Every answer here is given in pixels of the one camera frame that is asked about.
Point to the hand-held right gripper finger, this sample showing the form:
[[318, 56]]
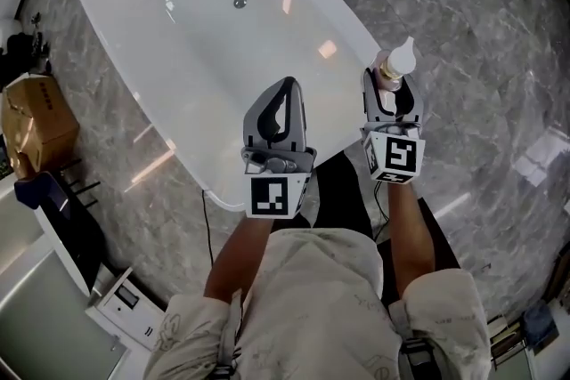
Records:
[[373, 104], [412, 104]]

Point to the white flat device with display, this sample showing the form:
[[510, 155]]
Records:
[[127, 307]]

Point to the person's cream shirt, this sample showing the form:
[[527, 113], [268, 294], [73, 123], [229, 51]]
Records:
[[311, 307]]

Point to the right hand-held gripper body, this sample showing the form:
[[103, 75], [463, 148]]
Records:
[[398, 153]]

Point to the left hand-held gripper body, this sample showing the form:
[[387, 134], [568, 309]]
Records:
[[269, 196]]

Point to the white papers on floor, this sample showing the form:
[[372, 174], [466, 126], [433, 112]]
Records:
[[541, 156]]

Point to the brown cardboard box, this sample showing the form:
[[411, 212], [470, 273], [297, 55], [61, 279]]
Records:
[[38, 124]]

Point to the person's black trousers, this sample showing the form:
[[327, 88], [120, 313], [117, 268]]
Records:
[[338, 196]]

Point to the dark blue chair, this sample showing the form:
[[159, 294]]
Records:
[[58, 213]]

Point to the person's right forearm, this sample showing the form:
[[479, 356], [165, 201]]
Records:
[[409, 231]]

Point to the pink bottle with white cap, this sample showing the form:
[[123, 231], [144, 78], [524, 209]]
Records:
[[399, 60]]

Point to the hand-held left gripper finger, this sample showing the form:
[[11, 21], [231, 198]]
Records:
[[260, 120], [298, 120]]

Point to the person's left forearm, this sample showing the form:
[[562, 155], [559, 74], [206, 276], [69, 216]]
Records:
[[238, 253]]

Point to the metal bathtub drain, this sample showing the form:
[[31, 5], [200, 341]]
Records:
[[240, 2]]

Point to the white cabinet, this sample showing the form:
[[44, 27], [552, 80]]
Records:
[[49, 316]]

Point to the white bathtub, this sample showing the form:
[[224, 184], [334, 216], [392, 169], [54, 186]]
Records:
[[200, 58]]

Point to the stack of books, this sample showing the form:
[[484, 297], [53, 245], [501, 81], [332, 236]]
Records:
[[507, 338]]

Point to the black tangled equipment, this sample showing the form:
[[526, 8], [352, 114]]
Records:
[[22, 49]]

